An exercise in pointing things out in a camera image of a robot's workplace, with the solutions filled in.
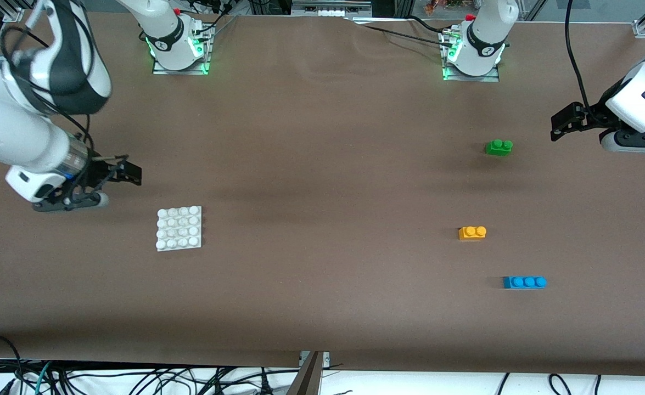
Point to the green two-stud block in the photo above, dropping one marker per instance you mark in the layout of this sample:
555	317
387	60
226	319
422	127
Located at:
498	149

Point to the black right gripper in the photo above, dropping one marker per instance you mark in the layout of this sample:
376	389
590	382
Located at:
99	173

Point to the blue three-stud block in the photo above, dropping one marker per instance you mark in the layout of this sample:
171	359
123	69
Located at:
522	283

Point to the white power strip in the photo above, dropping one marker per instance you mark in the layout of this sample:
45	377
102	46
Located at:
327	10

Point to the brown table cover sheet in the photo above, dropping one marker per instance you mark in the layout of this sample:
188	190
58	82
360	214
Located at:
322	164

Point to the aluminium frame profile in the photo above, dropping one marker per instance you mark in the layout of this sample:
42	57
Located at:
641	28
12	8

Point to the yellow two-stud block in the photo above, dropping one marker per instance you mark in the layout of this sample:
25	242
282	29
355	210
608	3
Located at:
471	234

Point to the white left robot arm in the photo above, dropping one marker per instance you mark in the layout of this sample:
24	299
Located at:
487	33

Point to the white studded base plate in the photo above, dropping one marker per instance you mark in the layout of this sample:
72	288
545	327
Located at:
179	229

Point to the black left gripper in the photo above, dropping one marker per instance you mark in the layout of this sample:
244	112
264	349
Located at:
593	117

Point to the small metal corner bracket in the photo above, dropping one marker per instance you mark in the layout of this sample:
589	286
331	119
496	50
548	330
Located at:
326	357

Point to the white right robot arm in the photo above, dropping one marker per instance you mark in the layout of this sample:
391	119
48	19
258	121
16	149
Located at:
9	137

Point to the grey metal strut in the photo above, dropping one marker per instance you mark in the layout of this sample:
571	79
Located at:
306	381

